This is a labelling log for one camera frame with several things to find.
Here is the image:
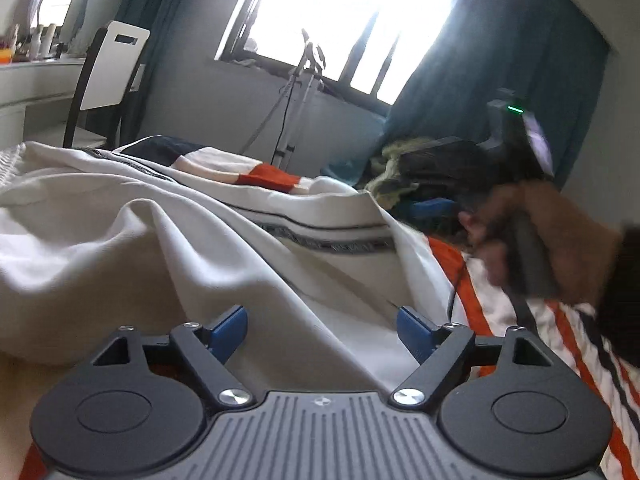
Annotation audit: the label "white sweatpants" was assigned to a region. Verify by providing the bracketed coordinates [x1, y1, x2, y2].
[1, 143, 450, 390]

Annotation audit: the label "person right hand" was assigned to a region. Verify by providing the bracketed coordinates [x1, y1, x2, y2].
[459, 181, 623, 307]

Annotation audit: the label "right teal curtain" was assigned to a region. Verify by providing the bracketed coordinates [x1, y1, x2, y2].
[344, 0, 614, 196]

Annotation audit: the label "striped bed blanket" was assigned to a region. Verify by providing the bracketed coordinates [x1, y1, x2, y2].
[14, 134, 640, 480]

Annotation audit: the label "pale yellow knit blanket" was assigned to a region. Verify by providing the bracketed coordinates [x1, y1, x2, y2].
[364, 138, 432, 211]

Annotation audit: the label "dark framed window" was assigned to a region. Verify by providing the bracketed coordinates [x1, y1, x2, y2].
[218, 0, 452, 110]

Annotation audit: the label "garment steamer stand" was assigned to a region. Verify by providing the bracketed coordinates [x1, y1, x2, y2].
[239, 29, 326, 170]

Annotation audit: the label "white black chair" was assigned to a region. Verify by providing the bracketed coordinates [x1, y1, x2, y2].
[62, 21, 151, 148]

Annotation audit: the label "white dressing table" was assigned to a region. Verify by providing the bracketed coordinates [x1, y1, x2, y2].
[0, 58, 84, 148]

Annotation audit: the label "white bottle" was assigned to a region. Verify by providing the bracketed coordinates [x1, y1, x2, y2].
[40, 23, 56, 58]

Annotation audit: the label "orange box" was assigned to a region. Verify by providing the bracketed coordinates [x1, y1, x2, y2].
[0, 49, 13, 64]

